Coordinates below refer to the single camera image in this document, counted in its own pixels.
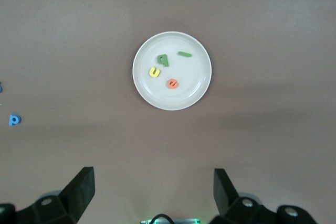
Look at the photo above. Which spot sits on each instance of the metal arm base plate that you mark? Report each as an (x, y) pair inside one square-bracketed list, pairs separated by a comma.
[(189, 221)]

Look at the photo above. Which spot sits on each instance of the yellow foam letter u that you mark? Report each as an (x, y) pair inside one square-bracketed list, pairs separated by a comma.
[(151, 73)]

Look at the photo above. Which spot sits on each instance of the green foam letter q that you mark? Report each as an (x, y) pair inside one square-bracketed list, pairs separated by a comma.
[(166, 61)]

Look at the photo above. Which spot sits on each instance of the orange foam letter e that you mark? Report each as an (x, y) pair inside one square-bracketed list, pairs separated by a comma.
[(170, 85)]

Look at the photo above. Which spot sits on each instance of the beige round plate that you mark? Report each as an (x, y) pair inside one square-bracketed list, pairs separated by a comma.
[(191, 90)]

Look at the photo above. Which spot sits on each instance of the blue foam letter p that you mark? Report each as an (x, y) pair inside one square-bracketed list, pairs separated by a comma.
[(11, 120)]

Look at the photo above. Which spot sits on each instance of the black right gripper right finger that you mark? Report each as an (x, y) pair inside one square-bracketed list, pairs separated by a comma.
[(236, 213)]

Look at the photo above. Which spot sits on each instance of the green foam letter l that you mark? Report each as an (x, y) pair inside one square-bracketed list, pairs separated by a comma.
[(185, 54)]

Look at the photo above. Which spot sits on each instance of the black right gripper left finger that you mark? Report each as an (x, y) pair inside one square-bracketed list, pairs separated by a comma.
[(65, 208)]

